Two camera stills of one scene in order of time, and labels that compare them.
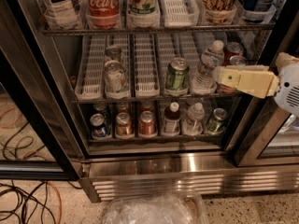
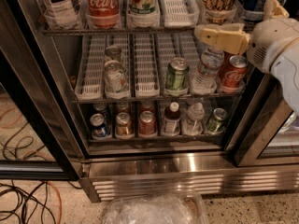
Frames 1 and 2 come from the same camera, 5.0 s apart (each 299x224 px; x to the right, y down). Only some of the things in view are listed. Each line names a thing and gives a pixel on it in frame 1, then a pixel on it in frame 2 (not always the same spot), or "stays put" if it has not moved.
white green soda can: x=143 y=8 stays put
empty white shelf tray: x=179 y=6 stays put
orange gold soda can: x=219 y=3 stays put
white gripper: x=290 y=89 to x=271 y=44
